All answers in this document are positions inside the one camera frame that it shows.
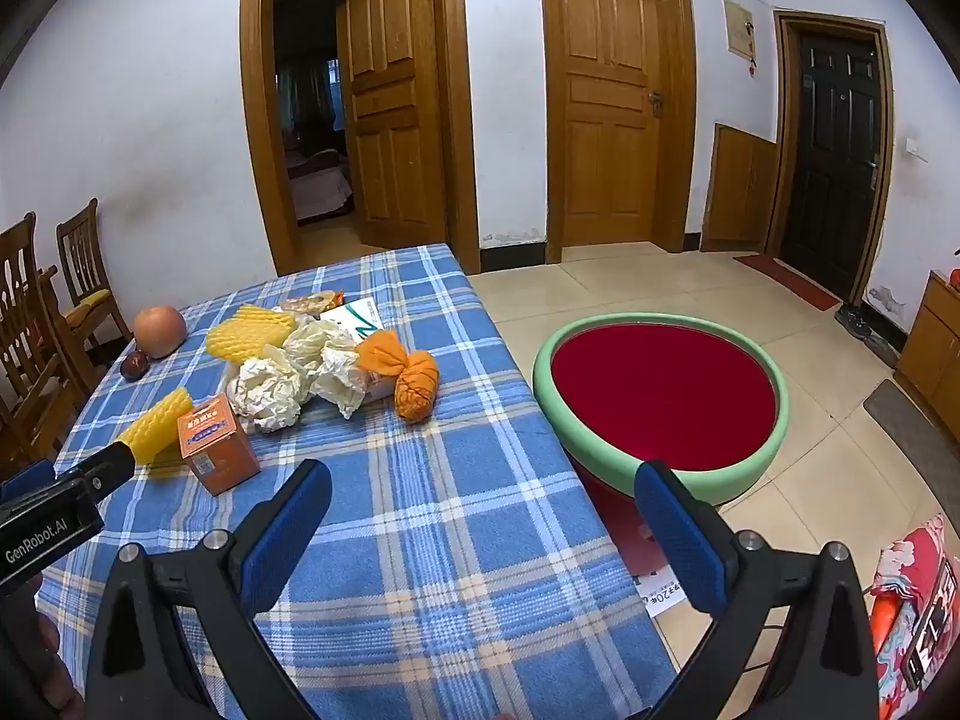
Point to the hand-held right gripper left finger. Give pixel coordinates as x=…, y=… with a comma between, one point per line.
x=289, y=532

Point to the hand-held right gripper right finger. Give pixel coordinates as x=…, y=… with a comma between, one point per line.
x=679, y=540

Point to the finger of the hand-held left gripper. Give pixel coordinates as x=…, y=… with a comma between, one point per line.
x=101, y=469
x=26, y=478

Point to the small yellow foam net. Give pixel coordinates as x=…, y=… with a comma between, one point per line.
x=157, y=420

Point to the orange cardboard box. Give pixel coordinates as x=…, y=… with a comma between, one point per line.
x=217, y=450

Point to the cream paper ball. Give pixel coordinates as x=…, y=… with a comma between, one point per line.
x=266, y=394

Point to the red bucket with green rim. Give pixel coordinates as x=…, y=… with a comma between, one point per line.
x=660, y=390

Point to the large yellow foam net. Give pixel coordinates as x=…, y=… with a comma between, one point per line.
x=240, y=334

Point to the orange foam net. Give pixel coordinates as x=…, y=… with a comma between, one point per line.
x=416, y=386

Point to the orange paper piece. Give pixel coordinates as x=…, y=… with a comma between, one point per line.
x=382, y=352

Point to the white medicine box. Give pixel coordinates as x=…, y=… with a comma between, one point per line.
x=360, y=315

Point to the orange snack wrapper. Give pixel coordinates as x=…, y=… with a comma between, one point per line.
x=311, y=304

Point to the person's left hand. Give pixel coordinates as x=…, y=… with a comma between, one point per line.
x=52, y=690

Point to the printed cardboard sheet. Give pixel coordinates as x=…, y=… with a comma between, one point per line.
x=622, y=532

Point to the large red jujube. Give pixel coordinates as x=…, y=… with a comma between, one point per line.
x=133, y=365

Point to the wooden dining chair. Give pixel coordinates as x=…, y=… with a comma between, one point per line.
x=22, y=330

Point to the large pale red apple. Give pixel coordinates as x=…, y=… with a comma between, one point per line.
x=159, y=330

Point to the blue plaid tablecloth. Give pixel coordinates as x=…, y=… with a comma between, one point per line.
x=450, y=480

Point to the wooden chair with yellow cushion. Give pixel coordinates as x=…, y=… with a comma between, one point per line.
x=82, y=255

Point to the red floral cloth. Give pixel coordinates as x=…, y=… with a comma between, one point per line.
x=911, y=577

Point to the grey floor mat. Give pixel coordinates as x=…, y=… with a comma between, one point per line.
x=919, y=435

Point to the dark shoe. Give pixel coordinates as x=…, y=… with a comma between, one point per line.
x=851, y=320
x=881, y=349

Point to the red doormat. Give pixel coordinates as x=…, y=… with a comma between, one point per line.
x=787, y=281

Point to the wooden side cabinet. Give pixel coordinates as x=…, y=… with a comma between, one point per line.
x=934, y=345

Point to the bed with pink cover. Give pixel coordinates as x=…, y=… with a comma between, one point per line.
x=319, y=187

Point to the black entrance door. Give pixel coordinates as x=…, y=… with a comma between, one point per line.
x=832, y=150

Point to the wooden panel door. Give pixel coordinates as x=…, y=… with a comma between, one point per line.
x=607, y=90
x=390, y=90

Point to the low wooden wall cabinet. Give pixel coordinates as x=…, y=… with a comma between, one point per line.
x=739, y=191

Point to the wooden door frame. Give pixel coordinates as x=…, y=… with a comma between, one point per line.
x=259, y=127
x=679, y=127

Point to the brown entrance door frame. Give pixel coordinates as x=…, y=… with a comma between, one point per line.
x=883, y=165

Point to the cream wall box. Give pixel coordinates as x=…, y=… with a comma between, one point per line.
x=739, y=28

